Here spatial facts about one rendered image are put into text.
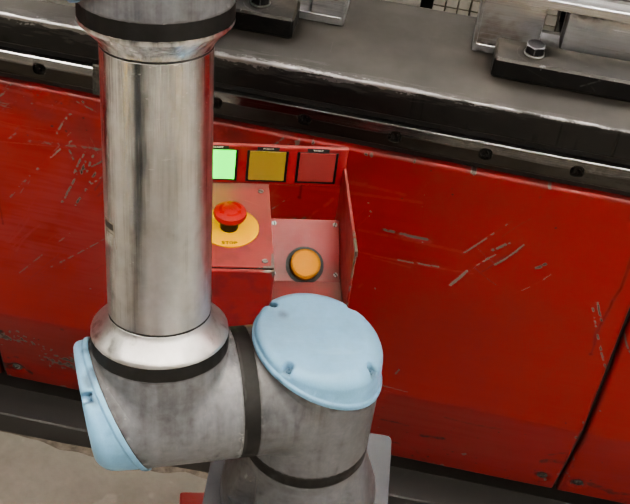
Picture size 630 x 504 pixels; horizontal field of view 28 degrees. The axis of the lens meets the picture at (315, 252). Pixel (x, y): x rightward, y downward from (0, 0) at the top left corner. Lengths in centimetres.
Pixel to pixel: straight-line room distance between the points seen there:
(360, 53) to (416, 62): 7
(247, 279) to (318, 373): 44
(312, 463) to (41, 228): 89
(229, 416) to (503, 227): 76
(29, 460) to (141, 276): 130
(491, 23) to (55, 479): 110
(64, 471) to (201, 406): 121
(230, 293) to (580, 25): 58
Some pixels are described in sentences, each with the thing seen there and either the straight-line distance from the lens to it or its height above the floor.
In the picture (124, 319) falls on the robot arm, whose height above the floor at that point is 105.
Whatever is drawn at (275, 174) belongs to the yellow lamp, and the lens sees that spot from 157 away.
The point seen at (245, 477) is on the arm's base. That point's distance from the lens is 119.
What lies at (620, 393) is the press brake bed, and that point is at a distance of 194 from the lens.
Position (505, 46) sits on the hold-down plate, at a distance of 168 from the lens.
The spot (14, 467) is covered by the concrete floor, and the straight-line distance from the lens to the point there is 226.
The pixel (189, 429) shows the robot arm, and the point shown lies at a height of 96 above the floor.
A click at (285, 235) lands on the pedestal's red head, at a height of 74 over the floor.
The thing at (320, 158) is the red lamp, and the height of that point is 83.
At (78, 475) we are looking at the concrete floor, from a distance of 224.
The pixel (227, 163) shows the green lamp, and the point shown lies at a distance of 155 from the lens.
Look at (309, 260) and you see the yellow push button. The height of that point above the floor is 73.
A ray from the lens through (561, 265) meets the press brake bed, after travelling 177.
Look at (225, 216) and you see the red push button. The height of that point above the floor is 81.
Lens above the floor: 178
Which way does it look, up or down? 42 degrees down
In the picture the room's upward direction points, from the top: 8 degrees clockwise
